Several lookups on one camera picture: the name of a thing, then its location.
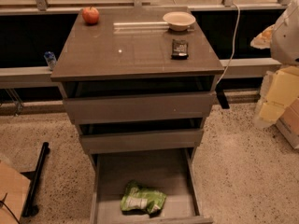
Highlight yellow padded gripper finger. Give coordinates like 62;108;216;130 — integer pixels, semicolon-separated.
250;25;274;49
253;66;299;129

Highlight green rice chip bag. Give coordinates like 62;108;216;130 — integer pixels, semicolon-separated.
121;180;166;215

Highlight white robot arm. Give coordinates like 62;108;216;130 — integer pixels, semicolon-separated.
250;0;299;129

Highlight top drawer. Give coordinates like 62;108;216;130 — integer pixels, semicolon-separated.
64;92;215;124

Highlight grey drawer cabinet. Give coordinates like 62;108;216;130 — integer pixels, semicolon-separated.
50;6;225;161

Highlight middle drawer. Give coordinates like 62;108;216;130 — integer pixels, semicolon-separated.
80;129;204;154

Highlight open bottom drawer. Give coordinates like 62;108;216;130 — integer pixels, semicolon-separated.
90;149;213;224

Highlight cardboard box right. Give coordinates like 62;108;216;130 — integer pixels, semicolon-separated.
277;99;299;149

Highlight black snack bar packet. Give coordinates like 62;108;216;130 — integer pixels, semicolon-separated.
171;39;189;60

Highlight white bowl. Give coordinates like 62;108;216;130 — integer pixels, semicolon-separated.
163;12;195;31

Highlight red apple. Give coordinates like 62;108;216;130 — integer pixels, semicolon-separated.
82;7;99;24

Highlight plastic water bottle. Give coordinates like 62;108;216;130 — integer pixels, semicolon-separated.
44;51;57;71

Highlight black metal pole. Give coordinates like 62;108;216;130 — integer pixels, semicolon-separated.
21;142;50;217

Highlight white cable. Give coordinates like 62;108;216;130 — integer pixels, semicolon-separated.
214;2;242;86

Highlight black cable left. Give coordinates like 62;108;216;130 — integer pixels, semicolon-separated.
0;192;21;224

